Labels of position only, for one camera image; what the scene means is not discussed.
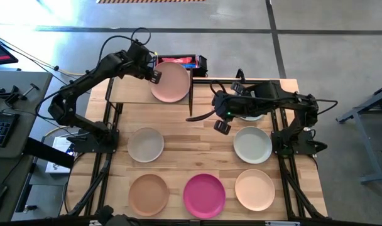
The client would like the teal plate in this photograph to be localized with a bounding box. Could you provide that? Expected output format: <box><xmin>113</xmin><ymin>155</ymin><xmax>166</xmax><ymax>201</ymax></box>
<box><xmin>239</xmin><ymin>113</ymin><xmax>265</xmax><ymax>122</ymax></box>

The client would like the salmon pink plate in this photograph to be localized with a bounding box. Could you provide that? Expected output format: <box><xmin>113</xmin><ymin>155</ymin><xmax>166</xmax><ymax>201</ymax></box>
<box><xmin>150</xmin><ymin>61</ymin><xmax>192</xmax><ymax>104</ymax></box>

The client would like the light grey plate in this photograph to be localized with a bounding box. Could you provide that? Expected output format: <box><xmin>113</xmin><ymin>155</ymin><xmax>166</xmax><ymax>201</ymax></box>
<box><xmin>233</xmin><ymin>126</ymin><xmax>273</xmax><ymax>164</ymax></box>

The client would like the beige grey plate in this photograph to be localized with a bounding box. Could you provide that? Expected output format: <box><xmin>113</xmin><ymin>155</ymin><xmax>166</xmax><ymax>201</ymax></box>
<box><xmin>127</xmin><ymin>127</ymin><xmax>165</xmax><ymax>164</ymax></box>

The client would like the peach plate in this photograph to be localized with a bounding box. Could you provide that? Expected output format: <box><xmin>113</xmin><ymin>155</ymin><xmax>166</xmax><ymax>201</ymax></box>
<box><xmin>234</xmin><ymin>168</ymin><xmax>276</xmax><ymax>212</ymax></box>

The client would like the magenta plate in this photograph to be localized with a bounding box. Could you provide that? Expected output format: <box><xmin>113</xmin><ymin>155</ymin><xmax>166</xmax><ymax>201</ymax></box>
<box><xmin>183</xmin><ymin>173</ymin><xmax>226</xmax><ymax>219</ymax></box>

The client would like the red and black toolbox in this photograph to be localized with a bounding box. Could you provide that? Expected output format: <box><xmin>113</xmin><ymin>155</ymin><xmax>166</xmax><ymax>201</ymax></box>
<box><xmin>153</xmin><ymin>53</ymin><xmax>209</xmax><ymax>78</ymax></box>

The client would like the brown plate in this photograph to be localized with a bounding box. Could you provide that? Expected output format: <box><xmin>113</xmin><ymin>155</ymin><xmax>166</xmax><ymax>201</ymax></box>
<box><xmin>128</xmin><ymin>173</ymin><xmax>170</xmax><ymax>217</ymax></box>

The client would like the grey desk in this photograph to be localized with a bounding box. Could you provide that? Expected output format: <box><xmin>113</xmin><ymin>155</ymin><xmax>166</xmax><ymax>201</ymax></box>
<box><xmin>0</xmin><ymin>69</ymin><xmax>53</xmax><ymax>222</ymax></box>

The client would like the black flat panel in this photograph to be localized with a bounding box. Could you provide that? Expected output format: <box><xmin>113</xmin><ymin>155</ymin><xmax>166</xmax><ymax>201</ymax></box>
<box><xmin>23</xmin><ymin>137</ymin><xmax>75</xmax><ymax>169</ymax></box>

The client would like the black desk clamp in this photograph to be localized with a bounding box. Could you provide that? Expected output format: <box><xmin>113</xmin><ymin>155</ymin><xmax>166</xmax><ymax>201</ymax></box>
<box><xmin>0</xmin><ymin>83</ymin><xmax>41</xmax><ymax>106</ymax></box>

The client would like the white box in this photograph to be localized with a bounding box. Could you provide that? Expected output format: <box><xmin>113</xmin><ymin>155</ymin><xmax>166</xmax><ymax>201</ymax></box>
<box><xmin>45</xmin><ymin>136</ymin><xmax>75</xmax><ymax>175</ymax></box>

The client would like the black keyboard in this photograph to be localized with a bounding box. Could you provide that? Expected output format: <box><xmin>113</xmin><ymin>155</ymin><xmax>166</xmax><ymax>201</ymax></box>
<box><xmin>0</xmin><ymin>110</ymin><xmax>21</xmax><ymax>148</ymax></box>

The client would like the grey under-table box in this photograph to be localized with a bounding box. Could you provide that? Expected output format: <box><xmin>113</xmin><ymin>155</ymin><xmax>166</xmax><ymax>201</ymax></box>
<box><xmin>11</xmin><ymin>156</ymin><xmax>71</xmax><ymax>222</ymax></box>

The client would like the black aluminium table frame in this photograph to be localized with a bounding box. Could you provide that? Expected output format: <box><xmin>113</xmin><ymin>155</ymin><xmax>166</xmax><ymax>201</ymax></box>
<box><xmin>61</xmin><ymin>77</ymin><xmax>329</xmax><ymax>220</ymax></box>

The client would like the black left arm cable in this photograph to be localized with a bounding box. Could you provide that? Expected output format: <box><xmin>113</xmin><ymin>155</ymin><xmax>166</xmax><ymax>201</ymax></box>
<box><xmin>97</xmin><ymin>27</ymin><xmax>152</xmax><ymax>65</ymax></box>

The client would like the black floor cable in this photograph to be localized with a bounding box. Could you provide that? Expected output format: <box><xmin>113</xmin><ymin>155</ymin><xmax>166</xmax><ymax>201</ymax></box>
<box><xmin>0</xmin><ymin>31</ymin><xmax>92</xmax><ymax>95</ymax></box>

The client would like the grey metal table frame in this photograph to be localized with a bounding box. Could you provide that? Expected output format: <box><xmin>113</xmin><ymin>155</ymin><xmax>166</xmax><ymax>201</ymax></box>
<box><xmin>335</xmin><ymin>80</ymin><xmax>382</xmax><ymax>185</ymax></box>

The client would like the silver metal bracket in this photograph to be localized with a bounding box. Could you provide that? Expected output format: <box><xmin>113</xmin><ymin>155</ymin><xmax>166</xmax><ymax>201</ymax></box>
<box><xmin>265</xmin><ymin>220</ymin><xmax>302</xmax><ymax>226</ymax></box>

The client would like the black teleoperation arm handle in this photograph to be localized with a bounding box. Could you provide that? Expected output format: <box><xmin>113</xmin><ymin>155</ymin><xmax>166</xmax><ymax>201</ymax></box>
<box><xmin>94</xmin><ymin>205</ymin><xmax>141</xmax><ymax>226</ymax></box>

